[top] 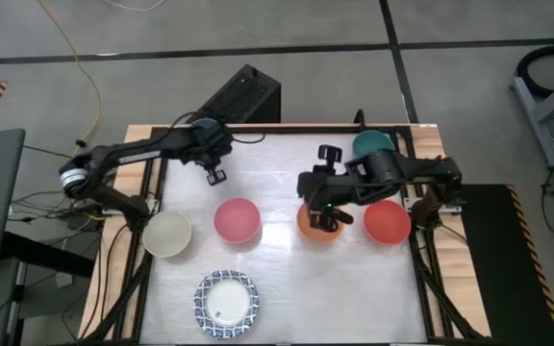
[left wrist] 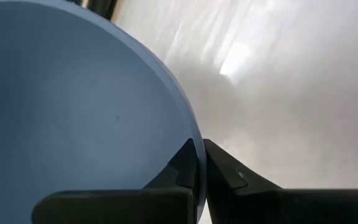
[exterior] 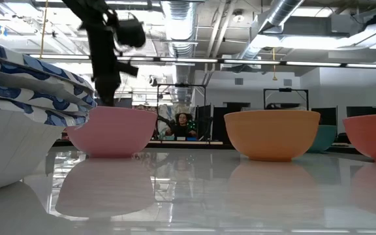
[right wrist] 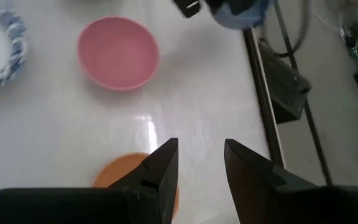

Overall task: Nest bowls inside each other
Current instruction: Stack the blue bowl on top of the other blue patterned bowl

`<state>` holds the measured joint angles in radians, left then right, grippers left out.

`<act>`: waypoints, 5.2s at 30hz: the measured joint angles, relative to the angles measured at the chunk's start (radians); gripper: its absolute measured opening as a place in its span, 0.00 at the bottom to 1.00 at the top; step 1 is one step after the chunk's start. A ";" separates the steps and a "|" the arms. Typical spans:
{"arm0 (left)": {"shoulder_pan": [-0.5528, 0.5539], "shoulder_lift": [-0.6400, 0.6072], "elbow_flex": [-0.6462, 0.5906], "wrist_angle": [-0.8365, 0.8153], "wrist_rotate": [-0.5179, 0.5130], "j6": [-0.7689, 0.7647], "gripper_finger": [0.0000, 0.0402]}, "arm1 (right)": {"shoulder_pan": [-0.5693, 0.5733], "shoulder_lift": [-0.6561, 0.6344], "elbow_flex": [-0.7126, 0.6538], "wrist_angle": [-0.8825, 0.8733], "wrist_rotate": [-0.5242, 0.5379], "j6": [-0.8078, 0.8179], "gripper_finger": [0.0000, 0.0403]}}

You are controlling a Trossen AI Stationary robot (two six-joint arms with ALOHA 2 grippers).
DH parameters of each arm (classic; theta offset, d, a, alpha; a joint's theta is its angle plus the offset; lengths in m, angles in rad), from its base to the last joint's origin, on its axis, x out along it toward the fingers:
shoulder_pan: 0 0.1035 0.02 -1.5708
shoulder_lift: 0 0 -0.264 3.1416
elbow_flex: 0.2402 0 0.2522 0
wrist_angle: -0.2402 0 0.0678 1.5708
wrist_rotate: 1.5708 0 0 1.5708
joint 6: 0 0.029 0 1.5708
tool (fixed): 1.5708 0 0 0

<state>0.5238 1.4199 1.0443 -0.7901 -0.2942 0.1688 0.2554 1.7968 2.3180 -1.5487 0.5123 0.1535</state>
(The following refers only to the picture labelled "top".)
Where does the light orange bowl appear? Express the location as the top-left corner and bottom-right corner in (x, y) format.
(296, 201), (346, 244)

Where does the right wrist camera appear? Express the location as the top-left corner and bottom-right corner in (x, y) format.
(316, 143), (344, 167)

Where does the teal bowl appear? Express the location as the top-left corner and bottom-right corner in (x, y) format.
(351, 129), (396, 159)

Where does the cream bowl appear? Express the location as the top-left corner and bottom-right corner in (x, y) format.
(141, 210), (193, 259)

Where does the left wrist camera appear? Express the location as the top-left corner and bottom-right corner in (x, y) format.
(205, 167), (229, 187)

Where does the pink bowl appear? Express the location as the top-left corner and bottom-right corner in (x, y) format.
(213, 197), (263, 245)

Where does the black hose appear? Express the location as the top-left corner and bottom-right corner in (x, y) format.
(516, 43), (554, 99)

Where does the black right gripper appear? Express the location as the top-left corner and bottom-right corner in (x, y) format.
(297, 165), (356, 234)

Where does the yellow floor cable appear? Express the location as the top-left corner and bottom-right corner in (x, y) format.
(35, 0), (103, 145)

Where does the white floor cable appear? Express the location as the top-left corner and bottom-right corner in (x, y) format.
(102, 0), (168, 13)

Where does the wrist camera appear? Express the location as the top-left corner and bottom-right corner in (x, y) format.
(316, 143), (344, 167)
(205, 167), (229, 187)

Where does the black table frame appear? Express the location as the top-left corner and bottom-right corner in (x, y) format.
(79, 122), (492, 346)

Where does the coral red bowl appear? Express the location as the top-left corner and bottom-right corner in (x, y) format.
(363, 199), (413, 247)

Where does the black speaker box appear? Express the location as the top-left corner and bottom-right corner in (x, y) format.
(185, 62), (283, 126)

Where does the grey metal stand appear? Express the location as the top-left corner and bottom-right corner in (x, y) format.
(509, 65), (554, 169)

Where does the white bowl blue patterned rim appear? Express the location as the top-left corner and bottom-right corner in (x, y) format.
(192, 269), (261, 340)

